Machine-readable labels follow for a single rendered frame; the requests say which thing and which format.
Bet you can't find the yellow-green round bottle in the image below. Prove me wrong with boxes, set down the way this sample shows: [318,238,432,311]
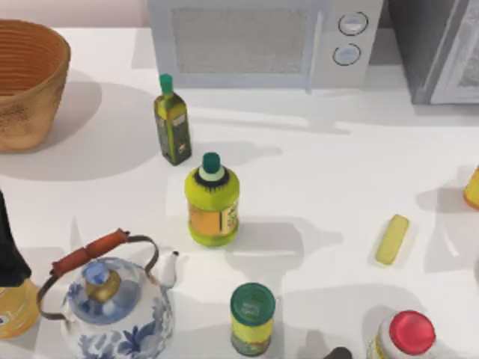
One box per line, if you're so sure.
[183,152,241,248]

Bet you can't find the dark green square bottle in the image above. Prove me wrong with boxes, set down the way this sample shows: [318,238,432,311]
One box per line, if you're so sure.
[153,73,193,167]

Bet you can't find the pale microwave door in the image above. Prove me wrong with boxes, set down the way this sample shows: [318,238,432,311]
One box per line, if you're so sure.
[148,0,323,89]

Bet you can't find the green-lidded yellow can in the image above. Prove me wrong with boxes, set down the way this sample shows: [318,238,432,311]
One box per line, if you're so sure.
[229,282,277,357]

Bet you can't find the pale microwave oven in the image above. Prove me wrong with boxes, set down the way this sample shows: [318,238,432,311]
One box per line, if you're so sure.
[146,0,385,95]

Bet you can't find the yellow oblong bar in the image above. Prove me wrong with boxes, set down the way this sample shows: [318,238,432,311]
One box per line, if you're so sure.
[374,213,411,267]

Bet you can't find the round microwave knob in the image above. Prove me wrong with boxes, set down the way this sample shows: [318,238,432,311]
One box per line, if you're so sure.
[332,42,362,67]
[338,10,370,36]

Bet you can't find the blue and white kettle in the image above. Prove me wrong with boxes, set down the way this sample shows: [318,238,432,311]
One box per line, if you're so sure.
[36,228,180,359]

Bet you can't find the dark rounded object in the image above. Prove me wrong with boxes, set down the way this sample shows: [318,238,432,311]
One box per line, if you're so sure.
[323,346,353,359]

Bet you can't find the brown woven basket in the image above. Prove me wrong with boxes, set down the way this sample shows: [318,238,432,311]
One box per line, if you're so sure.
[0,19,72,153]

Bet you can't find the red-lidded jar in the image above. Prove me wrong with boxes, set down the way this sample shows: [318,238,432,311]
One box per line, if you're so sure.
[367,310,437,359]

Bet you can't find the orange bottle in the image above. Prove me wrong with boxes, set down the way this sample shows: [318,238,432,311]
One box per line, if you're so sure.
[463,164,479,211]

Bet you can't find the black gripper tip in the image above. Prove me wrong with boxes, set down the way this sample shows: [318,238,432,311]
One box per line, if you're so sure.
[0,189,33,288]

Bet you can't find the pale grey cabinet door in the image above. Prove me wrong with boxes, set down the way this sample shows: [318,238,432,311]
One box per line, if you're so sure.
[429,0,479,105]

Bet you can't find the pale microwave door handle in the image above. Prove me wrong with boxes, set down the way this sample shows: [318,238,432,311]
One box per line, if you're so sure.
[305,10,324,94]

